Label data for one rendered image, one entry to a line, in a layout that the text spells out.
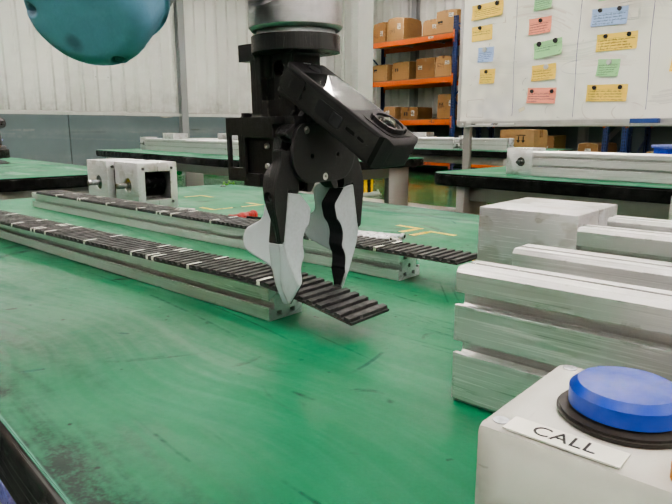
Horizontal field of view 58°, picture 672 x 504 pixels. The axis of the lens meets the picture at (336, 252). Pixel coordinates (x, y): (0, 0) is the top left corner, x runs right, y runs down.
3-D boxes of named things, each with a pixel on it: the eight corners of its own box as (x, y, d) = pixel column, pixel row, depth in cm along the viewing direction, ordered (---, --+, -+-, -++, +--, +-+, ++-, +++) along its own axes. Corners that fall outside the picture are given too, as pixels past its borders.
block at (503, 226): (461, 312, 55) (465, 208, 53) (521, 286, 64) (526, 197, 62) (558, 333, 49) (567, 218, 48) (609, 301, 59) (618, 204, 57)
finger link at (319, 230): (322, 266, 59) (303, 176, 56) (369, 276, 55) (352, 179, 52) (300, 280, 57) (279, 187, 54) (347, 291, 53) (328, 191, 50)
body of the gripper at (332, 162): (291, 181, 57) (286, 46, 54) (361, 186, 51) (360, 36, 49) (226, 188, 51) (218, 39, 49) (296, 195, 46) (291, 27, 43)
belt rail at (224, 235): (32, 206, 129) (31, 192, 129) (51, 204, 132) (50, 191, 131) (398, 281, 66) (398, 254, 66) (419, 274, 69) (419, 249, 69)
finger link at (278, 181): (295, 245, 50) (309, 141, 50) (310, 247, 49) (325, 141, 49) (252, 240, 47) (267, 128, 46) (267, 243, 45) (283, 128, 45)
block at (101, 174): (79, 202, 136) (75, 159, 134) (127, 198, 144) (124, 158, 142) (98, 206, 129) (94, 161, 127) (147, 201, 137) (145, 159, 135)
